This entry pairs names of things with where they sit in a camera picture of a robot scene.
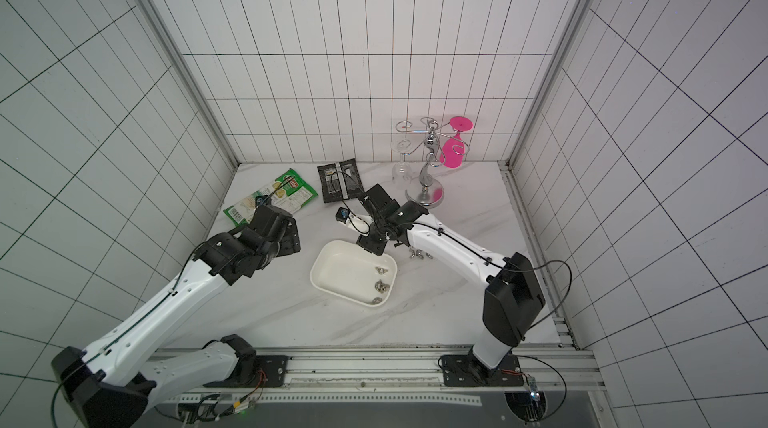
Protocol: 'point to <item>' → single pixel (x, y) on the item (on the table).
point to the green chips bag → (288, 191)
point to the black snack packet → (341, 181)
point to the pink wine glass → (453, 150)
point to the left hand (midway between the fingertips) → (277, 243)
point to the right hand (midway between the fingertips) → (355, 238)
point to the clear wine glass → (401, 172)
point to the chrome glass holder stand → (427, 192)
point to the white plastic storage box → (346, 269)
